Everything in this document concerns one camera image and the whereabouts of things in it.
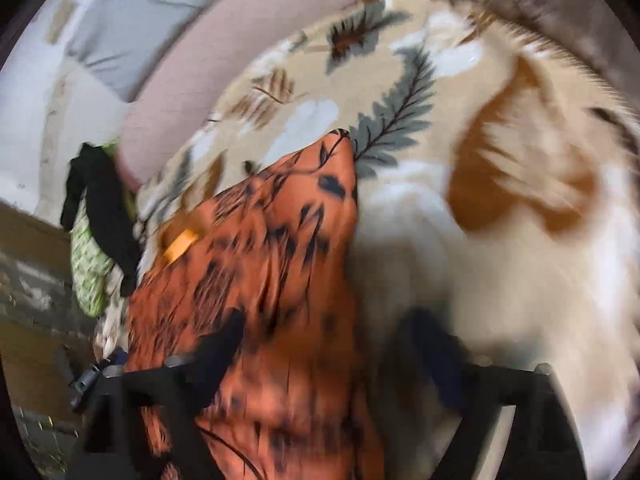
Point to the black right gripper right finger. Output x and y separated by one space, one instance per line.
512 421

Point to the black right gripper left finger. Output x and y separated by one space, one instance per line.
115 445

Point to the orange black floral garment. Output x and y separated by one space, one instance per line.
293 405

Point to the brown wooden glass-panel wardrobe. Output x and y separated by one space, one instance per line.
39 317

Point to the green patterned white cloth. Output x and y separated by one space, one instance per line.
91 268

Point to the beige leaf-patterned fleece blanket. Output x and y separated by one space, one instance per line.
497 188

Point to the grey pillow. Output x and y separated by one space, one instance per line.
121 41

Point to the brown striped fuzzy blanket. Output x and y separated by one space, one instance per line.
550 10

